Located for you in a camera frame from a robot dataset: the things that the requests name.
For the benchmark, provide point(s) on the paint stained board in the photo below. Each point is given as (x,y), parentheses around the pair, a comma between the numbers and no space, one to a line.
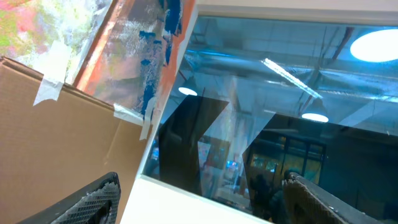
(121,52)

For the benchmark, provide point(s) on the glass window pane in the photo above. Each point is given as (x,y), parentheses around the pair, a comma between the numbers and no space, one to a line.
(256,100)

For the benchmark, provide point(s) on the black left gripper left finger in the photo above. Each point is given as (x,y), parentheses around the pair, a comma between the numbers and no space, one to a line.
(95,203)

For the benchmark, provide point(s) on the brown cardboard sheet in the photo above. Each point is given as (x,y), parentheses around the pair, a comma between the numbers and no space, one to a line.
(51,149)

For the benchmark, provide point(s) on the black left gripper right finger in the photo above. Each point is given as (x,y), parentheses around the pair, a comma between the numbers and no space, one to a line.
(314,202)

